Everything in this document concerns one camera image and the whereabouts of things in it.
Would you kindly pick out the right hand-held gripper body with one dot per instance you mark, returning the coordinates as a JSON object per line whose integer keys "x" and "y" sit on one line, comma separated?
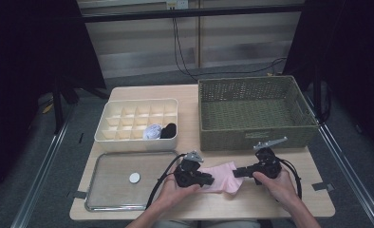
{"x": 267, "y": 166}

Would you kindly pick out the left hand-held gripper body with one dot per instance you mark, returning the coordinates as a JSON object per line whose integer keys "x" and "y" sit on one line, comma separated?
{"x": 188, "y": 175}

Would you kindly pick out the pink sock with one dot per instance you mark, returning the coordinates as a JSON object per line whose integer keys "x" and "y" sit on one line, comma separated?
{"x": 231, "y": 189}
{"x": 223, "y": 177}

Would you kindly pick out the black sock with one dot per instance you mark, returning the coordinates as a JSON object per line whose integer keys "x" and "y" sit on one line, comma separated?
{"x": 166, "y": 134}
{"x": 171, "y": 128}

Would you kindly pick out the green woven basket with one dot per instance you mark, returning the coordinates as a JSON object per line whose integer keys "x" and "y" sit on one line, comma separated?
{"x": 264, "y": 95}

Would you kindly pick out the clear plastic lid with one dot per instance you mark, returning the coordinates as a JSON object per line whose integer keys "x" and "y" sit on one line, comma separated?
{"x": 112, "y": 183}

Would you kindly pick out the cream divided storage box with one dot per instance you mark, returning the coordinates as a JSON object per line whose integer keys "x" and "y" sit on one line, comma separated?
{"x": 128, "y": 117}

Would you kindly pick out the person's left hand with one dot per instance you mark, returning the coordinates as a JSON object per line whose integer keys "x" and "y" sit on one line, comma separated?
{"x": 174, "y": 193}

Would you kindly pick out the person's right hand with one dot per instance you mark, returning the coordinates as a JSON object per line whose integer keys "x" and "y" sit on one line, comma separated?
{"x": 280, "y": 190}

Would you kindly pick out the black metal stand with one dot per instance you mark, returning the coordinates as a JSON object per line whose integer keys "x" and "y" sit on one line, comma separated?
{"x": 58, "y": 107}
{"x": 317, "y": 95}

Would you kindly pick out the small black floor item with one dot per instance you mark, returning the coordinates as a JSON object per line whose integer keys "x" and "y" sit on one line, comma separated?
{"x": 81, "y": 137}

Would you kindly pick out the black curtain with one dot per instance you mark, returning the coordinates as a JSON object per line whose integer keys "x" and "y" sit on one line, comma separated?
{"x": 349, "y": 47}
{"x": 23, "y": 47}

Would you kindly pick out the yellow item on floor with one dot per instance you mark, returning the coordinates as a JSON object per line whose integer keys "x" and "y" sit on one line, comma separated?
{"x": 47, "y": 108}

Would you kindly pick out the black horizontal bar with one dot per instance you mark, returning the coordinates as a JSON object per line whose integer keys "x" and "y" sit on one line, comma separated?
{"x": 207, "y": 12}

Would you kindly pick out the metal floor rail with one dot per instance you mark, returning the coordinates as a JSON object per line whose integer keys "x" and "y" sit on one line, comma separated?
{"x": 38, "y": 186}
{"x": 359, "y": 190}

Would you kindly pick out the white wall socket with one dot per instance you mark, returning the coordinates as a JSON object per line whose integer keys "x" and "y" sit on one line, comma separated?
{"x": 181, "y": 4}

